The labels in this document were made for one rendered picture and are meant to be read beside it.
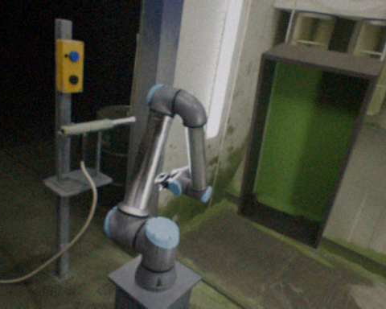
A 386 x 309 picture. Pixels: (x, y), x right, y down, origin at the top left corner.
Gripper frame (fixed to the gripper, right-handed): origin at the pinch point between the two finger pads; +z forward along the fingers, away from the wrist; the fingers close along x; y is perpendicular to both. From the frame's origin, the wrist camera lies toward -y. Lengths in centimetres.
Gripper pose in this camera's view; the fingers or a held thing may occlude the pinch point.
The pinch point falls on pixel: (158, 183)
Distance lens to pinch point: 217.1
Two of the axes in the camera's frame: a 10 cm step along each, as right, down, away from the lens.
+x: 5.5, 8.0, 2.5
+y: -4.5, 5.3, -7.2
